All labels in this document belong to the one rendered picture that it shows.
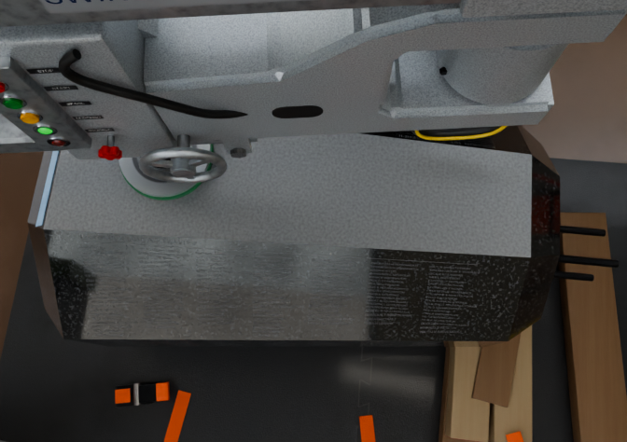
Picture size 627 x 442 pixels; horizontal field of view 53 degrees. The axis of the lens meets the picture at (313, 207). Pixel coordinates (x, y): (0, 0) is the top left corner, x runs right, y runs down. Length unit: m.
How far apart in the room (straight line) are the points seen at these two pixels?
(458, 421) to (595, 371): 0.51
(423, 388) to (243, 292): 0.90
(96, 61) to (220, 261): 0.72
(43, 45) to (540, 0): 0.60
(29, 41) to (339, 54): 0.39
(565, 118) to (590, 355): 0.88
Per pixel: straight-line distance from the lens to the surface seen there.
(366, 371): 2.20
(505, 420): 2.09
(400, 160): 1.49
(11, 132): 1.40
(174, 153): 1.04
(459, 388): 2.06
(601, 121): 2.62
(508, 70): 0.99
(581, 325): 2.30
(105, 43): 0.85
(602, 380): 2.31
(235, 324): 1.60
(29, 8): 0.80
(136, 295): 1.61
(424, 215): 1.46
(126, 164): 1.50
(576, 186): 2.48
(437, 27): 0.84
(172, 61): 0.98
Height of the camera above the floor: 2.22
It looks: 74 degrees down
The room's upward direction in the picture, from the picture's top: 6 degrees counter-clockwise
